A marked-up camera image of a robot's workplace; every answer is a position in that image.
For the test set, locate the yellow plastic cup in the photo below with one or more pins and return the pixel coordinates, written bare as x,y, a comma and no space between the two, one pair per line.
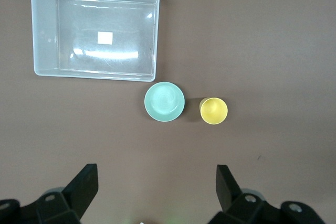
214,111

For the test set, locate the clear plastic storage box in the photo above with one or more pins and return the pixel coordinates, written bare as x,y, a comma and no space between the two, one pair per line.
44,24

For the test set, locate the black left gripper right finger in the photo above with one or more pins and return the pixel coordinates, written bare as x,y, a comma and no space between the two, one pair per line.
236,205

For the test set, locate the mint green bowl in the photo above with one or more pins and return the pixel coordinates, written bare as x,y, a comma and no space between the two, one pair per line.
164,102

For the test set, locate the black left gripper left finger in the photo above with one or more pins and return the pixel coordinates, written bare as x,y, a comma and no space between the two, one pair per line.
76,197

